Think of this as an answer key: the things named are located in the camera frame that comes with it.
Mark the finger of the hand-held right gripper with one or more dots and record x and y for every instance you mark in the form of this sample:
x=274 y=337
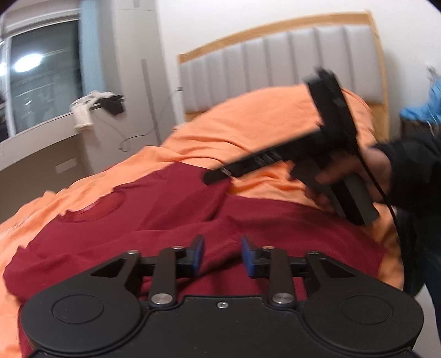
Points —
x=255 y=161

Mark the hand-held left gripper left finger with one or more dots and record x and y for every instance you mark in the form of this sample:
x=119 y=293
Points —
x=199 y=255

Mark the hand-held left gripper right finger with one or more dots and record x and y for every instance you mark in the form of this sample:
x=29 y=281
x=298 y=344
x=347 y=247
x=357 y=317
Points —
x=247 y=256

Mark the dark red shirt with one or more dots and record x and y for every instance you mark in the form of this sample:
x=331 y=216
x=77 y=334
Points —
x=144 y=220

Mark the person's right forearm dark sleeve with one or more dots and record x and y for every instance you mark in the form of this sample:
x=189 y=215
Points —
x=417 y=168

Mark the person's right hand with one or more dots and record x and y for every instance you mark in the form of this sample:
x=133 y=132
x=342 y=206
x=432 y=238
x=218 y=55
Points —
x=377 y=172

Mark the orange blanket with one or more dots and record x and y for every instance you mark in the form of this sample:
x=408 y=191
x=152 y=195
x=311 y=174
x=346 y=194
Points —
x=248 y=120

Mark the grey padded wooden headboard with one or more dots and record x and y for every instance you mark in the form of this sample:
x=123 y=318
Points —
x=275 y=58

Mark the blue cloth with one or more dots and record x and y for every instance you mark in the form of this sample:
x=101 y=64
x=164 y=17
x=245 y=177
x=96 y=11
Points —
x=425 y=110

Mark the black cloth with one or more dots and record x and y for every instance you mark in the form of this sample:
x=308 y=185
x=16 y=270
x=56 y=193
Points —
x=113 y=103

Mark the white socket plate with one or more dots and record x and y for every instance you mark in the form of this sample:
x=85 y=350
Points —
x=68 y=166

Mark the person's dark clothing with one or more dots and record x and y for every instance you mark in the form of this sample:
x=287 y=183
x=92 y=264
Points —
x=422 y=248

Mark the white tall cabinet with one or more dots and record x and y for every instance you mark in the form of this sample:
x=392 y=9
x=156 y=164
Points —
x=134 y=48

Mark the white cloth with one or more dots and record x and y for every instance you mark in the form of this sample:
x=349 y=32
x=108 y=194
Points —
x=82 y=112

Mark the grey window bench cabinet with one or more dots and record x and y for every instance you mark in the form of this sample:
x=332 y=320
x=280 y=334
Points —
x=38 y=165

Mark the light blue curtain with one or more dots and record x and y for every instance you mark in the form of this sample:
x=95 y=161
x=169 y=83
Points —
x=90 y=44

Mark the window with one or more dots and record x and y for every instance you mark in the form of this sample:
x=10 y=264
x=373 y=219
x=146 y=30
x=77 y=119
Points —
x=41 y=79

